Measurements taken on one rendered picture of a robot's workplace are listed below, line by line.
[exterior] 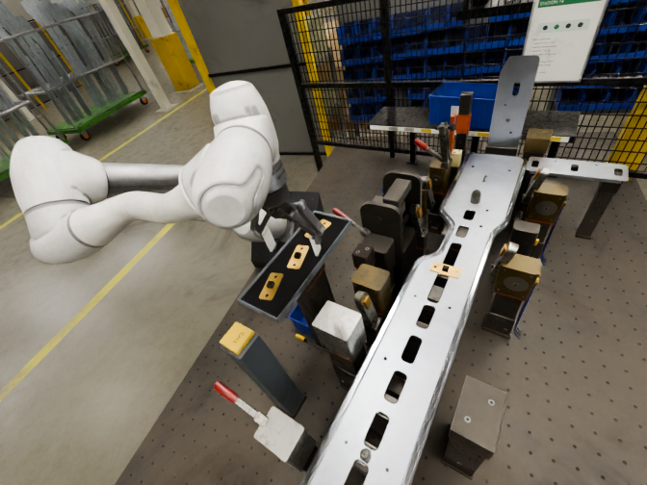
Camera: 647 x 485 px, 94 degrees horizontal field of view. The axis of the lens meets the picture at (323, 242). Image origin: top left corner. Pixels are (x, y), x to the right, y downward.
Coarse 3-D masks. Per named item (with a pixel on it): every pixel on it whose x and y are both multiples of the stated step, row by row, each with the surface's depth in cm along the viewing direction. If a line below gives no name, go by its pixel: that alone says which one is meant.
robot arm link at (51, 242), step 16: (32, 208) 70; (48, 208) 70; (64, 208) 72; (80, 208) 74; (32, 224) 70; (48, 224) 70; (64, 224) 69; (32, 240) 73; (48, 240) 70; (64, 240) 69; (48, 256) 72; (64, 256) 72; (80, 256) 74
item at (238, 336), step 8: (232, 328) 72; (240, 328) 71; (248, 328) 71; (224, 336) 71; (232, 336) 70; (240, 336) 70; (248, 336) 69; (224, 344) 69; (232, 344) 69; (240, 344) 68
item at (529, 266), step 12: (504, 264) 82; (516, 264) 81; (528, 264) 80; (540, 264) 80; (504, 276) 84; (516, 276) 81; (528, 276) 79; (504, 288) 87; (516, 288) 84; (528, 288) 82; (492, 300) 100; (504, 300) 91; (516, 300) 88; (528, 300) 87; (492, 312) 97; (504, 312) 94; (516, 312) 92; (492, 324) 101; (504, 324) 98; (516, 324) 97; (504, 336) 101; (516, 336) 100
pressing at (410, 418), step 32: (480, 160) 124; (512, 160) 119; (448, 192) 113; (512, 192) 107; (480, 224) 99; (480, 256) 91; (416, 288) 88; (448, 288) 85; (384, 320) 82; (416, 320) 81; (448, 320) 79; (384, 352) 76; (448, 352) 73; (352, 384) 72; (384, 384) 71; (416, 384) 70; (352, 416) 68; (416, 416) 65; (320, 448) 64; (352, 448) 63; (384, 448) 62; (416, 448) 61; (320, 480) 61; (384, 480) 59
